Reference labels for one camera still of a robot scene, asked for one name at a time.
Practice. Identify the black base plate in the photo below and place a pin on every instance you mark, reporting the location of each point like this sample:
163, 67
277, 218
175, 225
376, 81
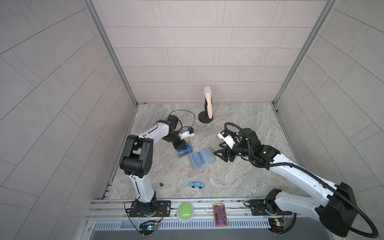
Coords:
152, 209
263, 207

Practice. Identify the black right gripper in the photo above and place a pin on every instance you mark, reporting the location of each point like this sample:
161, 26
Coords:
226, 150

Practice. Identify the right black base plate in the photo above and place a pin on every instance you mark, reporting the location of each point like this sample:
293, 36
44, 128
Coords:
263, 207

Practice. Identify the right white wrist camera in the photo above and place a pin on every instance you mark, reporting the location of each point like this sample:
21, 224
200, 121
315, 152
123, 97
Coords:
227, 138

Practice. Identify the purple patterned card box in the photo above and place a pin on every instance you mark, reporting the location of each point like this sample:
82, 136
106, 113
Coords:
220, 215

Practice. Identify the green circuit board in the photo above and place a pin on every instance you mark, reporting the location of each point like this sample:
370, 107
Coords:
277, 225
150, 225

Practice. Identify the left green circuit board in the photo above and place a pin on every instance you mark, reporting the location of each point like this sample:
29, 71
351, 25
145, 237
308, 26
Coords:
150, 225

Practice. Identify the blue card in stand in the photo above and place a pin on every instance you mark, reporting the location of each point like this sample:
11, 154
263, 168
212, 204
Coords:
187, 151

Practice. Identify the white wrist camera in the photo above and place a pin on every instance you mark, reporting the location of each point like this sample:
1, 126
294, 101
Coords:
189, 132
227, 138

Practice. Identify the green round button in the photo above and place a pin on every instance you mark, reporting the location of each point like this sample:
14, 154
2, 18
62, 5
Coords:
185, 212

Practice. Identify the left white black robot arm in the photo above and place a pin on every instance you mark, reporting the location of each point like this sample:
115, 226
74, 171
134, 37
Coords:
137, 158

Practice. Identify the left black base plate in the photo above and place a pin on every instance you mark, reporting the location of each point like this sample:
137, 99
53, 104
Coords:
152, 209

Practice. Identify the black round microphone stand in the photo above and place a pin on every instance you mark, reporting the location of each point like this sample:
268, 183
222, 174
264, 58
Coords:
203, 116

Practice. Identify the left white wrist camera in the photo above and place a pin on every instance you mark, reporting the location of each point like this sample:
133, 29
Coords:
189, 132

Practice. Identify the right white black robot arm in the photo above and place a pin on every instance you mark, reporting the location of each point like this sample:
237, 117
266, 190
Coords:
333, 205

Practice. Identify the right green circuit board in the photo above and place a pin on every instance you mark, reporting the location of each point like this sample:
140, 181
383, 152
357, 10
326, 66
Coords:
277, 225

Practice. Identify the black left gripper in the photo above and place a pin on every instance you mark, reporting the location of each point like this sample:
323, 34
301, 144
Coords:
178, 146

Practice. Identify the blue toy car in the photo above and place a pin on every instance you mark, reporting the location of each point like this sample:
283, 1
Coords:
197, 185

